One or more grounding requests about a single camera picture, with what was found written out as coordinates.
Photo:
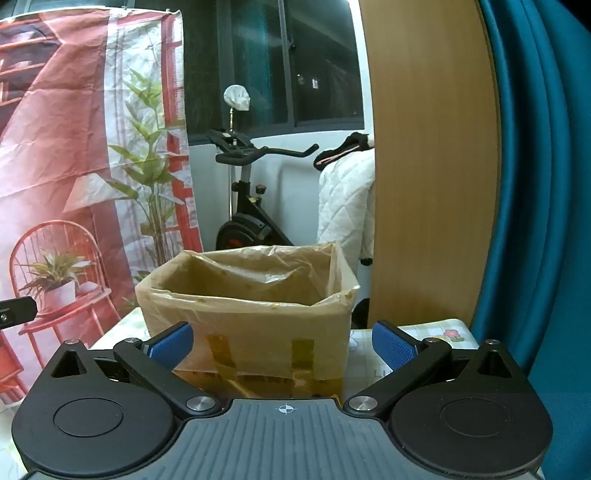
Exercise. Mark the black exercise bike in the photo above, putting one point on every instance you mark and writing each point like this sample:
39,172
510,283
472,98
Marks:
240,230

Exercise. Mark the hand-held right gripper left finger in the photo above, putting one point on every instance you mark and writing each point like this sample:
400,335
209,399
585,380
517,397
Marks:
171,345

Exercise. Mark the black garment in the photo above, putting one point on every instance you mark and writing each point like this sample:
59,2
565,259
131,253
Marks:
344,147

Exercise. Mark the wooden panel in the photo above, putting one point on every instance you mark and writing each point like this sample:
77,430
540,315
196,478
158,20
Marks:
429,161

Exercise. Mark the dark glass window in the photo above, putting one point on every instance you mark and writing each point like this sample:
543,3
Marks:
323,69

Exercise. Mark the white quilted jacket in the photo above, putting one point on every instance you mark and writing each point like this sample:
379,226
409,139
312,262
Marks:
344,203

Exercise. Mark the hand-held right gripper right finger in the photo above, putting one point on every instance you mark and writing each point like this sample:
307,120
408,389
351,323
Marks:
392,346

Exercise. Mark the teal curtain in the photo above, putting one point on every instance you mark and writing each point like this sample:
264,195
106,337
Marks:
545,184

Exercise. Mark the white plastic bag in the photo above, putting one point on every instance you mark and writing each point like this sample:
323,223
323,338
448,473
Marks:
236,97

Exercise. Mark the checkered cartoon tablecloth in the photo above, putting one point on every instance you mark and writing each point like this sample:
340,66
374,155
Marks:
443,332

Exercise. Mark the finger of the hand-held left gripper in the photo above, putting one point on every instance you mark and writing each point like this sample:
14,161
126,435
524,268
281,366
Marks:
18,311

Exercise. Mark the red printed backdrop cloth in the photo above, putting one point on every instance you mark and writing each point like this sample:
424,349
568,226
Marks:
69,138

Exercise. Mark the plastic-lined cardboard box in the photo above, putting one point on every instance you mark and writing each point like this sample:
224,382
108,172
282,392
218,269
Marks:
277,332

